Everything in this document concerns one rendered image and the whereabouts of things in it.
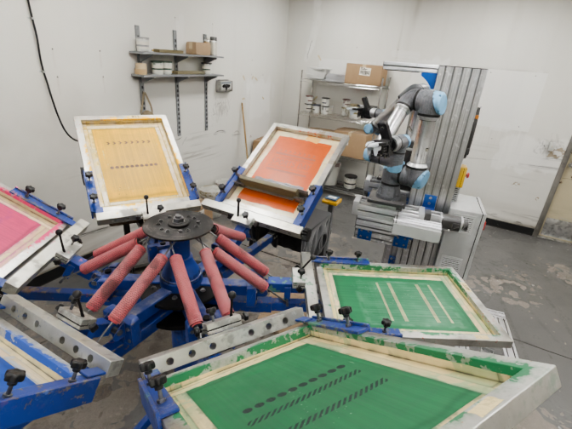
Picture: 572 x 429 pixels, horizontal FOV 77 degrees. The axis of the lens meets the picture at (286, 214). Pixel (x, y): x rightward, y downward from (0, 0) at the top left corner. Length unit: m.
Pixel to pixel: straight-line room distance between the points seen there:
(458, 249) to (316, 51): 4.31
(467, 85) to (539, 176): 3.53
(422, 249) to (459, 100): 0.96
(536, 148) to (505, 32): 1.49
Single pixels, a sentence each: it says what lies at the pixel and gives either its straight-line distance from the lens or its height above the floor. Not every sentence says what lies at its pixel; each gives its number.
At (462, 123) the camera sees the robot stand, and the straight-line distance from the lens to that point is 2.36.
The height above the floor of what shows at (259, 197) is 1.19.
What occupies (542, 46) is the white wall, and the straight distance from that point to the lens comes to 5.59.
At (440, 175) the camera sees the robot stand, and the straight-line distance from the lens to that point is 2.41.
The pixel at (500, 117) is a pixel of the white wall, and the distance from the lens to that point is 5.59.
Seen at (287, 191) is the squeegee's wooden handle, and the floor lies 1.28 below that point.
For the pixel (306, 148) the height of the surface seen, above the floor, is 1.44.
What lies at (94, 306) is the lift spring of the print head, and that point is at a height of 1.11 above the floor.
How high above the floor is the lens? 2.01
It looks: 24 degrees down
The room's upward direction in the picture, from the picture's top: 5 degrees clockwise
